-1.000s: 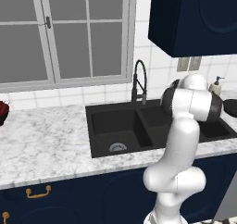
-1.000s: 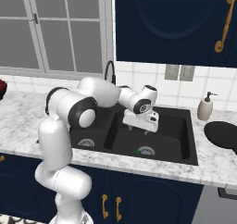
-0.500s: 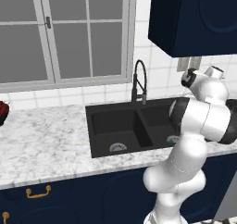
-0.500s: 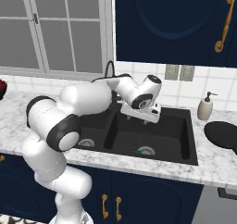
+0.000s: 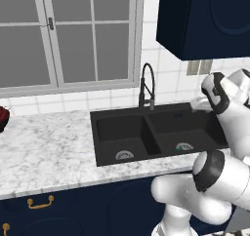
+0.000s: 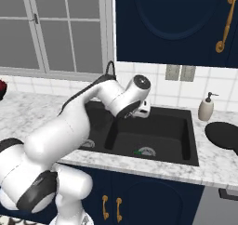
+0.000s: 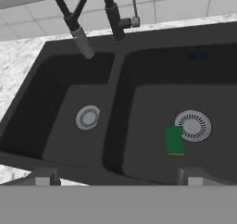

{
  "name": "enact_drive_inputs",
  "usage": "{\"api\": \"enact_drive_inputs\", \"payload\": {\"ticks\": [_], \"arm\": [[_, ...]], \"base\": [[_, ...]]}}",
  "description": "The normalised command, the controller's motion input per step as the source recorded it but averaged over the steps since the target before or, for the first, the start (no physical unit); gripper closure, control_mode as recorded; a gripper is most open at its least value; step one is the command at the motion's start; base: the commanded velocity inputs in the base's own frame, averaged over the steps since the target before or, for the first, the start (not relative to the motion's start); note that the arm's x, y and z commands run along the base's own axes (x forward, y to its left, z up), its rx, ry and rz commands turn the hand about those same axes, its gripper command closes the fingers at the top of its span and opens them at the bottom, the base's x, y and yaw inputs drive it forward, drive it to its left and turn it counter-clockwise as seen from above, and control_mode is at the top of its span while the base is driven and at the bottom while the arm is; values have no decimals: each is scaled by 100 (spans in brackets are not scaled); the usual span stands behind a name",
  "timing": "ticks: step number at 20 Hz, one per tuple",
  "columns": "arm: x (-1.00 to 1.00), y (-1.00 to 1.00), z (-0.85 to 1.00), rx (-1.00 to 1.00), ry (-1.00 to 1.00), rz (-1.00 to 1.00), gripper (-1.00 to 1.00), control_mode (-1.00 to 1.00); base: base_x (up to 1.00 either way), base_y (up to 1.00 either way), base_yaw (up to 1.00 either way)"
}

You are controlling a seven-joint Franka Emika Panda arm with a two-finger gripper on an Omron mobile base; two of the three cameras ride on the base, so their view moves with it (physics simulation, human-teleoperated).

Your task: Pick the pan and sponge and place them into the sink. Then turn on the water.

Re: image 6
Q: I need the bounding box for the grey wall socket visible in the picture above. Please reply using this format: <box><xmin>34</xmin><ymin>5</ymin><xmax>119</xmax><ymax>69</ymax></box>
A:
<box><xmin>179</xmin><ymin>64</ymin><xmax>197</xmax><ymax>83</ymax></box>
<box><xmin>165</xmin><ymin>63</ymin><xmax>181</xmax><ymax>82</ymax></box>

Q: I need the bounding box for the long gold cupboard handle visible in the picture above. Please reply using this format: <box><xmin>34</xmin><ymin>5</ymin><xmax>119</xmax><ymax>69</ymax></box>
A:
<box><xmin>215</xmin><ymin>0</ymin><xmax>238</xmax><ymax>54</ymax></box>

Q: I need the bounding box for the black pan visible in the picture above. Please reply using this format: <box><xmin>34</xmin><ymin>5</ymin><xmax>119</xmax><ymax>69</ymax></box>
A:
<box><xmin>204</xmin><ymin>121</ymin><xmax>238</xmax><ymax>157</ymax></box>

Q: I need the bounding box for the beige soap dispenser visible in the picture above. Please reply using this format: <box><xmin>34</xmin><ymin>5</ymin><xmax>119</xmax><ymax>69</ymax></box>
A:
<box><xmin>197</xmin><ymin>91</ymin><xmax>219</xmax><ymax>122</ymax></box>

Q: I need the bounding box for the wide navy base cupboard door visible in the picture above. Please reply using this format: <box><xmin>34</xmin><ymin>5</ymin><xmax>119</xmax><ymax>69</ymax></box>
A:
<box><xmin>110</xmin><ymin>170</ymin><xmax>205</xmax><ymax>225</ymax></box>

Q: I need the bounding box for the black dishwasher handle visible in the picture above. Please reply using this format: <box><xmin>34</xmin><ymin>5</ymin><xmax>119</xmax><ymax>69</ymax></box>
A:
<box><xmin>218</xmin><ymin>188</ymin><xmax>238</xmax><ymax>202</ymax></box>

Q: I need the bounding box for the dark bowl with red fruit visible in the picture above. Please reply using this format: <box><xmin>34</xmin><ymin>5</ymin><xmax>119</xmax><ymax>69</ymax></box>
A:
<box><xmin>0</xmin><ymin>78</ymin><xmax>8</xmax><ymax>101</ymax></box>

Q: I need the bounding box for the black kitchen sink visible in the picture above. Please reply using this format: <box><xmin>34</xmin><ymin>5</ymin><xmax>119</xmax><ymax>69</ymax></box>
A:
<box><xmin>78</xmin><ymin>99</ymin><xmax>200</xmax><ymax>167</ymax></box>

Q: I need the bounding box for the grey framed window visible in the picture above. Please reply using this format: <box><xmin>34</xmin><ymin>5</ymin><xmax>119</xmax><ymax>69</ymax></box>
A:
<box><xmin>0</xmin><ymin>0</ymin><xmax>114</xmax><ymax>82</ymax></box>

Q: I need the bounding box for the black sink tap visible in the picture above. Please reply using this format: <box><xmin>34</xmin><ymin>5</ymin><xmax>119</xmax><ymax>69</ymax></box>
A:
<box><xmin>105</xmin><ymin>60</ymin><xmax>117</xmax><ymax>78</ymax></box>

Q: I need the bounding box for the short gold cupboard handle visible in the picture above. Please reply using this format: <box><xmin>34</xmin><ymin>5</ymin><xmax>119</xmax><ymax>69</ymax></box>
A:
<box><xmin>115</xmin><ymin>197</ymin><xmax>124</xmax><ymax>224</ymax></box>
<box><xmin>101</xmin><ymin>194</ymin><xmax>111</xmax><ymax>221</ymax></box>

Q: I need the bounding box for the narrow navy base cupboard door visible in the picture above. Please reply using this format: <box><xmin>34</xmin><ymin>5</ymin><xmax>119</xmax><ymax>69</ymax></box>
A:
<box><xmin>70</xmin><ymin>165</ymin><xmax>112</xmax><ymax>225</ymax></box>

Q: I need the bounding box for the grey window latch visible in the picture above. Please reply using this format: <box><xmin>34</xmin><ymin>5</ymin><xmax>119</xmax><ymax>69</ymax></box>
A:
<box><xmin>30</xmin><ymin>13</ymin><xmax>40</xmax><ymax>25</ymax></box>

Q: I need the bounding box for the grey dishwasher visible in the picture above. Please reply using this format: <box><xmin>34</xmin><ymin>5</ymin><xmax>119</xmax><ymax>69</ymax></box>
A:
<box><xmin>191</xmin><ymin>185</ymin><xmax>238</xmax><ymax>225</ymax></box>

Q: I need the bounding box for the navy wall cupboard door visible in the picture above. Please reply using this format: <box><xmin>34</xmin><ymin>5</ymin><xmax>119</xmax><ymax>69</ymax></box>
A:
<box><xmin>114</xmin><ymin>0</ymin><xmax>238</xmax><ymax>70</ymax></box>

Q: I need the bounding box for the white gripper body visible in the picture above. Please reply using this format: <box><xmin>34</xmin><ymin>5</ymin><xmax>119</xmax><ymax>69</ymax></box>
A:
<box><xmin>133</xmin><ymin>99</ymin><xmax>152</xmax><ymax>119</ymax></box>

